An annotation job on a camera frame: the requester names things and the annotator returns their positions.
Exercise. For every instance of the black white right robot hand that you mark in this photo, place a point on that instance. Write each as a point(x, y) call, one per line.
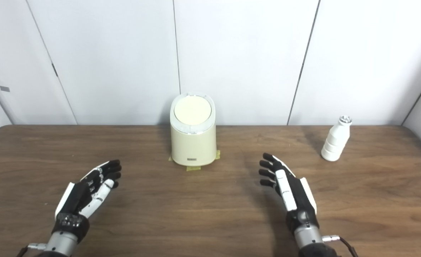
point(296, 200)

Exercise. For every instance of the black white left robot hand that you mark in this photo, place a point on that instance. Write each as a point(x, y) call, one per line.
point(78, 200)

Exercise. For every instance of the small white plastic bottle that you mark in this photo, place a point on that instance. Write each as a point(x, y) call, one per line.
point(333, 142)

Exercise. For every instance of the cream-colored cylindrical bin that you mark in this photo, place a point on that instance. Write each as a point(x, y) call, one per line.
point(194, 146)

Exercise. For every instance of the cream round bin lid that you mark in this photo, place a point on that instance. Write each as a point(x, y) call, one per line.
point(192, 110)

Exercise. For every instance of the black wall panel hinge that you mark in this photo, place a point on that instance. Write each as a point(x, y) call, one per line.
point(55, 70)

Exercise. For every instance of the small grey wall label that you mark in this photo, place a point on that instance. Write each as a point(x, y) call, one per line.
point(4, 89)

